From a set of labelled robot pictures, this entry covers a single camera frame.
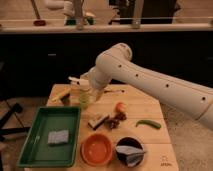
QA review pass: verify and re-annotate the yellow banana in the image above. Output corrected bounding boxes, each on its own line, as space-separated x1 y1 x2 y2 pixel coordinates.
51 89 70 102

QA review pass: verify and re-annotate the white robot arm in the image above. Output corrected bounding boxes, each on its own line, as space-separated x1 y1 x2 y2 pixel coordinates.
88 43 213 131

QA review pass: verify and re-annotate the red orange bowl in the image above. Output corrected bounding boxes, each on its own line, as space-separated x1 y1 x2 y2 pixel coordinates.
81 133 113 166

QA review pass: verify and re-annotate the dark brown bowl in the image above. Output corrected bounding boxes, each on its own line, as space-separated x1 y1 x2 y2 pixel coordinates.
115 137 146 168

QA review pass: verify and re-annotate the dark small utensil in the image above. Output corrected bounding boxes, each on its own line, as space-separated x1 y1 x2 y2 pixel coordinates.
104 89 125 93

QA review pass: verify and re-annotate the red yellow apple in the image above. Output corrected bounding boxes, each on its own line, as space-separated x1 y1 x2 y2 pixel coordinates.
115 102 126 113

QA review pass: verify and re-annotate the small dark cup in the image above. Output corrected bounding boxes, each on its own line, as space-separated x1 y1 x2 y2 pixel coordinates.
60 94 70 106

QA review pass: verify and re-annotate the dark grape bunch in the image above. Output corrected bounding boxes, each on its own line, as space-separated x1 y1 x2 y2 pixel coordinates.
105 113 127 129

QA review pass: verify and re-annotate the green pepper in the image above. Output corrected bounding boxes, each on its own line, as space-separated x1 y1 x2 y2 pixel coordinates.
135 120 161 129

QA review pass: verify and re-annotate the blue grey sponge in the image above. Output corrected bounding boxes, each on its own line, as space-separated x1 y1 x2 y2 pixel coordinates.
48 130 69 145

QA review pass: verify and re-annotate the green plastic tray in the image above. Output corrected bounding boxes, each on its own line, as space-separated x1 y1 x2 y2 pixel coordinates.
17 106 81 168

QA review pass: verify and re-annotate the blue grey cloth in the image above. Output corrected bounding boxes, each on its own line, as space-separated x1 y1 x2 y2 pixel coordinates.
115 145 145 167

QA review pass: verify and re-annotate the green white object on counter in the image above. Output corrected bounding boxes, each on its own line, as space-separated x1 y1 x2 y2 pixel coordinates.
64 12 96 25

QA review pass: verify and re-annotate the black chair base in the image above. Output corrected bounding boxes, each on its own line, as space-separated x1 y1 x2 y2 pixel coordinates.
0 103 29 142

